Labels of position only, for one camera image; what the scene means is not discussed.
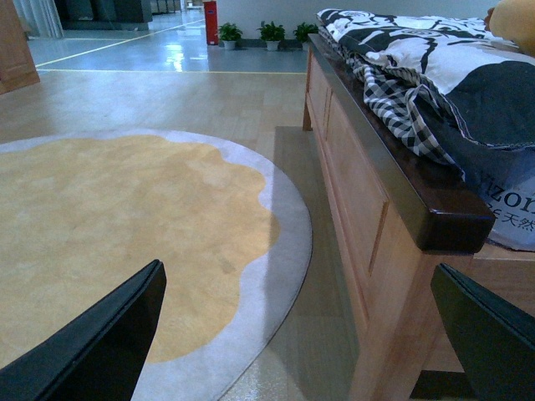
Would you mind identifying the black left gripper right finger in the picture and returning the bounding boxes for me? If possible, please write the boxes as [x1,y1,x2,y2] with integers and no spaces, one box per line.
[431,263,534,400]

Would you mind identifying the red fire extinguisher cabinet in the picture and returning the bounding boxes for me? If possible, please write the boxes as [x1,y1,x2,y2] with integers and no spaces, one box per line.
[203,1,218,46]

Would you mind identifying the wooden bed frame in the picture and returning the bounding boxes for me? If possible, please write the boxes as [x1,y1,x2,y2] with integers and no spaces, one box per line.
[303,34,534,400]

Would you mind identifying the black white checkered sheet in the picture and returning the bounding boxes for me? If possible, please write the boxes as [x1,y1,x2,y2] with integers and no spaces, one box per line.
[330,38,466,180]

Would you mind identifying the white mattress with lettering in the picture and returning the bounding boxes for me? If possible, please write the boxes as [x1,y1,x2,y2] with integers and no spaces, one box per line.
[460,145,534,251]

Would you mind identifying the wooden cabinet at left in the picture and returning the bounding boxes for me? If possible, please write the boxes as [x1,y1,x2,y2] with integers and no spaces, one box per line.
[1,0,40,94]

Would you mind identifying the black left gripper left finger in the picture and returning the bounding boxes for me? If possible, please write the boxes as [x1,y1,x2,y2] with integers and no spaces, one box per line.
[1,260,166,400]

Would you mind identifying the black and white floral duvet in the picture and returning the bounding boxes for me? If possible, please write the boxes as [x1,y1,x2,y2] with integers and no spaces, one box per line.
[317,8,534,150]

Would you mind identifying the potted green plant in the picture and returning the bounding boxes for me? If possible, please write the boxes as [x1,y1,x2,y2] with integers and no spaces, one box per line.
[293,22,318,50]
[257,21,285,52]
[218,23,243,50]

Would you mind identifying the left potted green plant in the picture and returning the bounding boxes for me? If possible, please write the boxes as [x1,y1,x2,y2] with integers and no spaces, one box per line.
[218,23,243,50]

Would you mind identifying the right potted green plant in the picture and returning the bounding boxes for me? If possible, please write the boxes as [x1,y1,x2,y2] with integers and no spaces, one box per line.
[293,22,318,50]

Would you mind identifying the round yellow and grey rug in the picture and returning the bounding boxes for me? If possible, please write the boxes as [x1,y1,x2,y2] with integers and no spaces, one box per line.
[1,130,313,400]

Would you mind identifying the middle potted green plant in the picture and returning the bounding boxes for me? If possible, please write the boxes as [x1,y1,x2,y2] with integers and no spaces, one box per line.
[257,21,285,52]

